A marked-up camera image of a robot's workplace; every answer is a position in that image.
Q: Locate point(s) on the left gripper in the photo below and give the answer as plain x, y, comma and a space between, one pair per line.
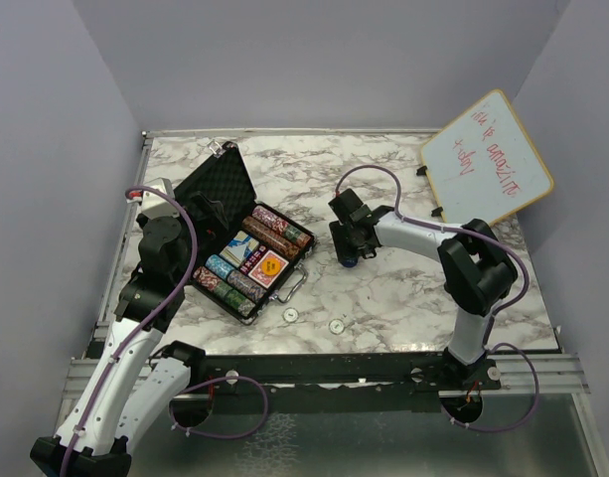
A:
213, 223

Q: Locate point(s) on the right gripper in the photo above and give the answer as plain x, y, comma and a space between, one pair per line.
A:
343, 249

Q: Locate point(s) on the blue small blind button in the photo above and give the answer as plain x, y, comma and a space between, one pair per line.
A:
350, 262

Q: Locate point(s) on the clear triangular card cutter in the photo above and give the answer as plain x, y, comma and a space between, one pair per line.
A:
241, 249

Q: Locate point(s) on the light blue poker chip stack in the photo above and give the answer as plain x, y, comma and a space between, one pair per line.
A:
219, 266

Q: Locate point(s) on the red white poker chip stack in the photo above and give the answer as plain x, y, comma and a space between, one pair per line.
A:
206, 279

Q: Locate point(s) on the red playing card deck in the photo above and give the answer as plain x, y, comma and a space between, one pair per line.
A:
259, 277

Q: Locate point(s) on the orange big blind button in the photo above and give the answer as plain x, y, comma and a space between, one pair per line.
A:
271, 267

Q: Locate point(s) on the brown poker chip stack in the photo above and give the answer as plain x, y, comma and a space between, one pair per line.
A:
253, 227

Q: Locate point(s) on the grey poker chip stack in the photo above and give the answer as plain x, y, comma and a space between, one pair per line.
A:
264, 216

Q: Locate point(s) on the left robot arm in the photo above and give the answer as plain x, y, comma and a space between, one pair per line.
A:
113, 413

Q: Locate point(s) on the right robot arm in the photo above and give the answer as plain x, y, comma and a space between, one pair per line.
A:
478, 272

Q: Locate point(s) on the blue playing card deck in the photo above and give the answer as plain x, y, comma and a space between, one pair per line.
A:
226, 254

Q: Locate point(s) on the black foam-lined poker case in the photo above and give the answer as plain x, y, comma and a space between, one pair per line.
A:
224, 175

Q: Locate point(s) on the red green chip row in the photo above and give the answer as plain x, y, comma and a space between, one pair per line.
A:
292, 233

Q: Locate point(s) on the red dice in case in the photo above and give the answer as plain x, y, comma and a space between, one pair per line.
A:
251, 262

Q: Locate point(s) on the orange black chip row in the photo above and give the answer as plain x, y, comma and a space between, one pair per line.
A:
281, 245

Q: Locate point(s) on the blue tan chip row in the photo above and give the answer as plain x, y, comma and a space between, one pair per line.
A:
245, 285

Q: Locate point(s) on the green grey chip row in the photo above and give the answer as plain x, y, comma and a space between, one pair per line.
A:
234, 299

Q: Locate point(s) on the white poker chip middle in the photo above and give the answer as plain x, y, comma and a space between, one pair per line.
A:
336, 327

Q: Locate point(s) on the white poker chip left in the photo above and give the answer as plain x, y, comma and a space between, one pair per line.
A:
290, 315

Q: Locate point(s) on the white dry-erase board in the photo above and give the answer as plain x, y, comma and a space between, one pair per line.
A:
483, 164

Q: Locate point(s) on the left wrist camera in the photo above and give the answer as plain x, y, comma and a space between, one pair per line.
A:
153, 206

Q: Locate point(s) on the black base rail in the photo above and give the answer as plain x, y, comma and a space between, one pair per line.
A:
324, 383

